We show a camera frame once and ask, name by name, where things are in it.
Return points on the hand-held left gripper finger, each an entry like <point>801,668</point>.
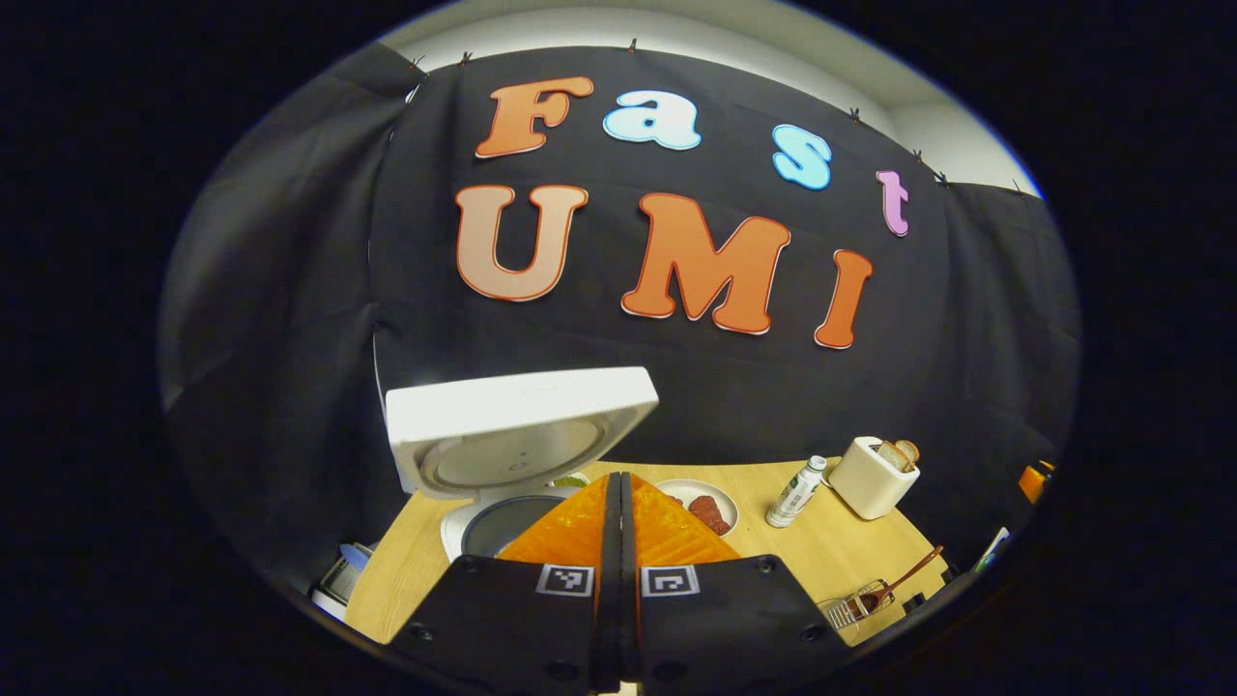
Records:
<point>628,580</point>
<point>613,580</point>

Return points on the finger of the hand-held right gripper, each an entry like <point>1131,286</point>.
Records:
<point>1034,481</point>

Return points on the brown wooden spoon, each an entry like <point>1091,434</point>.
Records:
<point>904,578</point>

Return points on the white rice cooker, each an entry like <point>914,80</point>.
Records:
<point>512,425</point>

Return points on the red meat piece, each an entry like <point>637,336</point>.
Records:
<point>710,512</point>

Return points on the white divided bean dish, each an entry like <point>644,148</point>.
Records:
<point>570,480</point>

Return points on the white round plate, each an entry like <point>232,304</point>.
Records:
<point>715,493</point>

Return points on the toasted bread slice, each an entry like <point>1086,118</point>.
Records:
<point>909,450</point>
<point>891,456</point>

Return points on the cream toaster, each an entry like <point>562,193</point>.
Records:
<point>870,488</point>

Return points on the small black block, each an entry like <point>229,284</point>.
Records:
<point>914,601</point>

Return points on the white drink bottle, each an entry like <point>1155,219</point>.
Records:
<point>795,495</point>

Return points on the white box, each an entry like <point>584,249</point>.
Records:
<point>340,580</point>

